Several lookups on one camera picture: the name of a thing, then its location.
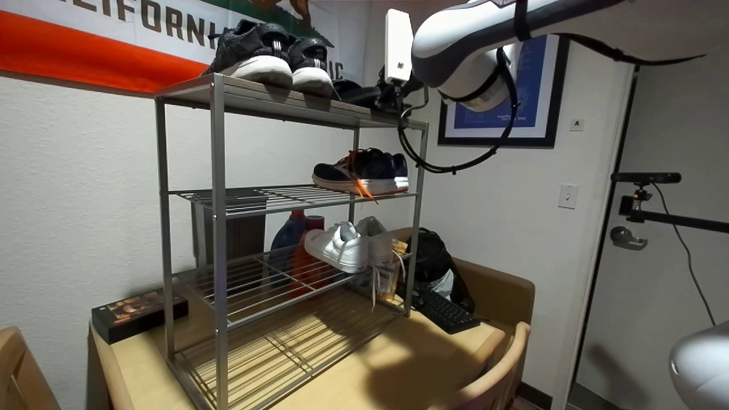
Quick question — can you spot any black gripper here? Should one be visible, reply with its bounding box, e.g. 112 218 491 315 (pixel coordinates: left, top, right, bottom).
374 73 425 117

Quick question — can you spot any black flip flop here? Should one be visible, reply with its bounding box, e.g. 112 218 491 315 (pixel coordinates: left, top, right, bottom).
335 79 381 106

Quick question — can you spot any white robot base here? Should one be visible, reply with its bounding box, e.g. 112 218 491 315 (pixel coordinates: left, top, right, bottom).
670 322 729 410

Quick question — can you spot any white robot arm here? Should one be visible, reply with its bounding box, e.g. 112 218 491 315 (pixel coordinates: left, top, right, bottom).
386 0 729 173

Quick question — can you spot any grey metal shoe rack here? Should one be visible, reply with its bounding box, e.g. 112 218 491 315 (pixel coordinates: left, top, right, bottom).
155 76 410 410

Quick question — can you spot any navy sneaker near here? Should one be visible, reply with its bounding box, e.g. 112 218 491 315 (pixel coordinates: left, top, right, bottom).
312 149 410 198

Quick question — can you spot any black white sneaker far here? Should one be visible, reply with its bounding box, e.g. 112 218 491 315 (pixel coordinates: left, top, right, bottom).
287 36 332 99

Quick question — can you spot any black white sneaker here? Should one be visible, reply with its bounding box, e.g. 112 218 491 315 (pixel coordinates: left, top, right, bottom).
287 36 332 99
207 21 294 87

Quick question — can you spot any blue framed picture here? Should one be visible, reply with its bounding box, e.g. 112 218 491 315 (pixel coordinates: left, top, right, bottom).
437 36 571 149

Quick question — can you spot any black white sneaker near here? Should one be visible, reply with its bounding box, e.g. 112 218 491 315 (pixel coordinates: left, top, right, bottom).
207 21 294 87

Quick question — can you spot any black backpack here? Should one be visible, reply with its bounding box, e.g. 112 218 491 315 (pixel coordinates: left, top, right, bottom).
410 228 475 311

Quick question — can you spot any orange detergent bottle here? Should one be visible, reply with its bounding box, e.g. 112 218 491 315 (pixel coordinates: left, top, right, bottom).
269 210 326 296

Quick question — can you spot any black keyboard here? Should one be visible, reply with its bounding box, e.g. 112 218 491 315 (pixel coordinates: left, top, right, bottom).
415 291 479 335

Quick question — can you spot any California Republic flag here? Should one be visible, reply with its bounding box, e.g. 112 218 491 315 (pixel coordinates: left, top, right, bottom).
0 0 317 94

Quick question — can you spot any wooden chair front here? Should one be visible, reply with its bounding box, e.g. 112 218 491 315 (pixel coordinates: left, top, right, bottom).
450 322 531 410

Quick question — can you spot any dark patterned box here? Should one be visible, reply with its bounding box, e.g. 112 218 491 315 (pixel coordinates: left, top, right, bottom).
92 289 164 343

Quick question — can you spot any white light switch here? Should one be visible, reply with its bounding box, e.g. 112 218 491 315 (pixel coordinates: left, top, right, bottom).
559 185 580 210

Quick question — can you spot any black camera on stand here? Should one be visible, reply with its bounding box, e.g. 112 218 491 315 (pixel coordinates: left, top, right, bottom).
609 171 729 237

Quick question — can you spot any door lever handle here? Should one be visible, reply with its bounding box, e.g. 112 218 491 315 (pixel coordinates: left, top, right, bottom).
612 226 647 251

